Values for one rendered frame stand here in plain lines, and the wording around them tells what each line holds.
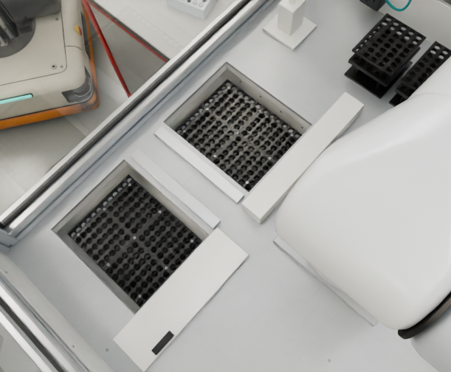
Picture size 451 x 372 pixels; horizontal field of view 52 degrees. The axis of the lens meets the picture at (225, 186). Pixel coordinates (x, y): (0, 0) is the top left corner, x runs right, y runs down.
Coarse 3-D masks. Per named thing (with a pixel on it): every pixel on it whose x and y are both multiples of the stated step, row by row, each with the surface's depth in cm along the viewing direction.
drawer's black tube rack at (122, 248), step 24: (144, 192) 97; (120, 216) 95; (144, 216) 95; (168, 216) 95; (96, 240) 94; (120, 240) 93; (144, 240) 93; (168, 240) 93; (192, 240) 92; (120, 264) 92; (144, 264) 91; (168, 264) 91; (144, 288) 90
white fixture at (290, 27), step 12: (288, 0) 96; (300, 0) 96; (288, 12) 96; (300, 12) 98; (276, 24) 104; (288, 24) 99; (300, 24) 102; (312, 24) 103; (276, 36) 102; (288, 36) 102; (300, 36) 102
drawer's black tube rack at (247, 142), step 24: (240, 96) 104; (216, 120) 102; (240, 120) 102; (264, 120) 101; (192, 144) 100; (216, 144) 100; (240, 144) 99; (264, 144) 99; (288, 144) 102; (240, 168) 97; (264, 168) 100
